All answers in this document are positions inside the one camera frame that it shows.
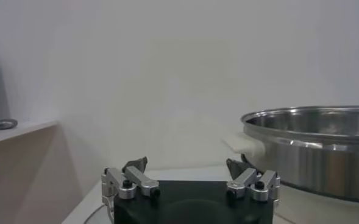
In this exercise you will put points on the white side table with disc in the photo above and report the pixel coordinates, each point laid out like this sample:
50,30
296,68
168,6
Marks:
11,134

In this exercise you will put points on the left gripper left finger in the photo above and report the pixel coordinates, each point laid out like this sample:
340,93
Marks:
139,179

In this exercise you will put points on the cream electric cooker base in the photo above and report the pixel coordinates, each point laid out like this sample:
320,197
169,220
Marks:
319,210

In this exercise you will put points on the dark round disc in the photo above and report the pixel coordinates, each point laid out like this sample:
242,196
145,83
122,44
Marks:
4,124

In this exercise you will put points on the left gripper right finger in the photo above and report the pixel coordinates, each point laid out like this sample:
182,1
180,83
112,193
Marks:
246,181

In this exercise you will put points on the stainless steel steamer pot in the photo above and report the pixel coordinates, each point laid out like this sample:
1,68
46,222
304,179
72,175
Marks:
319,164

